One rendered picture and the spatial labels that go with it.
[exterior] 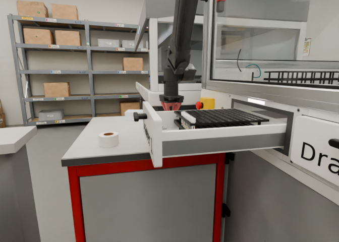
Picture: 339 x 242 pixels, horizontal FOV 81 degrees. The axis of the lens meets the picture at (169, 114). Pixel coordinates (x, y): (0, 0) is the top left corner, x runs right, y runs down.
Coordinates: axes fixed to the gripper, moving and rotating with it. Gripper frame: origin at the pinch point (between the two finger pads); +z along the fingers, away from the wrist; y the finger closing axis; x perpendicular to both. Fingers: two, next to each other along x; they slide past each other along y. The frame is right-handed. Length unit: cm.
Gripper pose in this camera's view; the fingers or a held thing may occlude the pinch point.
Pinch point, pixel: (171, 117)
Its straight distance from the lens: 79.9
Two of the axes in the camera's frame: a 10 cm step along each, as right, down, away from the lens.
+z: 0.0, 9.8, 2.0
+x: -9.1, 0.9, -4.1
